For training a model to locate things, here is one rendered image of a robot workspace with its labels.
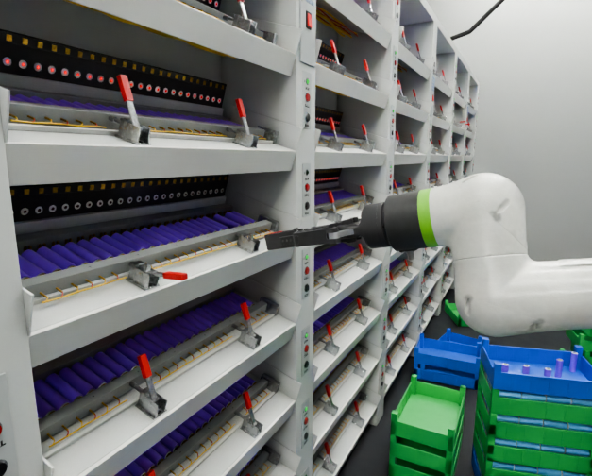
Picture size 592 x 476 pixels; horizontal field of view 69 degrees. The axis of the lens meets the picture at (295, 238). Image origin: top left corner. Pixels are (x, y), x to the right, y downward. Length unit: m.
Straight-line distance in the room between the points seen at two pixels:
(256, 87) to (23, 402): 0.75
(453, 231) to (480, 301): 0.10
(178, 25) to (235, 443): 0.77
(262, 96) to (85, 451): 0.74
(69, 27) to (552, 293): 0.80
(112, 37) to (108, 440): 0.64
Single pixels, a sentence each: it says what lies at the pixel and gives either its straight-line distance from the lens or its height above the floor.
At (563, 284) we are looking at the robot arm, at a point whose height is 0.92.
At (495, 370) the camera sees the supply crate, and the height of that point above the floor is 0.46.
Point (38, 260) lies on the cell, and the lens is 0.66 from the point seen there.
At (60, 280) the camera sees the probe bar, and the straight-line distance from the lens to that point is 0.61.
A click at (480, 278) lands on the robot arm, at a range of 0.64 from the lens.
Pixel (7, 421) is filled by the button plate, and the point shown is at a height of 0.81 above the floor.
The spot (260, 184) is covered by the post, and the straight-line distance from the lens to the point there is 1.01.
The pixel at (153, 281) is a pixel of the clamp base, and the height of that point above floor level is 0.90.
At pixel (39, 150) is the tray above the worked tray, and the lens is 0.53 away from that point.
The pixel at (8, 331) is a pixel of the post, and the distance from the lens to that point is 0.53.
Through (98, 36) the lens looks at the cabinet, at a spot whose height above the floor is 1.28.
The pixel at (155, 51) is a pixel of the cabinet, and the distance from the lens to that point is 0.94.
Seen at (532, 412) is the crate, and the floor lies 0.34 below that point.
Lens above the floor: 1.08
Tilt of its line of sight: 11 degrees down
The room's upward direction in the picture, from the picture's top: straight up
